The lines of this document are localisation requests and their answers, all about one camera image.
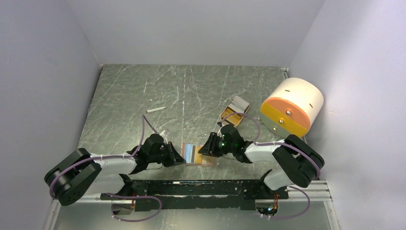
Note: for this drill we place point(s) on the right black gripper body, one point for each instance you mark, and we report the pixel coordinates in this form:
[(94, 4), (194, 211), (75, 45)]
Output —
[(228, 148)]

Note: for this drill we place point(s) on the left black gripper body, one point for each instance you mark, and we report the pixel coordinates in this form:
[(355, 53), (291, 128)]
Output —
[(163, 155)]

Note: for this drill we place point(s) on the brown leather card holder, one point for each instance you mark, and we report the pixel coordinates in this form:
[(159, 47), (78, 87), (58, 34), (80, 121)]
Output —
[(185, 153)]

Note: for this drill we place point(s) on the gold credit card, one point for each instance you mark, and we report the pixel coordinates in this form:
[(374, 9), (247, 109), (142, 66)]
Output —
[(195, 156)]

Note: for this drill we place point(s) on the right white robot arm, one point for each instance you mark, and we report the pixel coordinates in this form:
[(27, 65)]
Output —
[(298, 163)]

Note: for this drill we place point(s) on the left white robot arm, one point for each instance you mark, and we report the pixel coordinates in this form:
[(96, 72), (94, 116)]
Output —
[(82, 173)]

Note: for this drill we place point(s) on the wooden tray with cards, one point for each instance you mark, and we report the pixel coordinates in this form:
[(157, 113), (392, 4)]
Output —
[(233, 113)]

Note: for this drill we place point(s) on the white pen stick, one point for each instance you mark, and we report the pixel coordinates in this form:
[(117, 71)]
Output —
[(155, 109)]

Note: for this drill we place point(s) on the white orange yellow cylinder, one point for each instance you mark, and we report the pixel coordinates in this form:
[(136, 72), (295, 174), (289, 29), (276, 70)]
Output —
[(291, 108)]

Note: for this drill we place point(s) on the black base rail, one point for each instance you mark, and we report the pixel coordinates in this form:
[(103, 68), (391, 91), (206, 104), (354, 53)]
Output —
[(242, 194)]

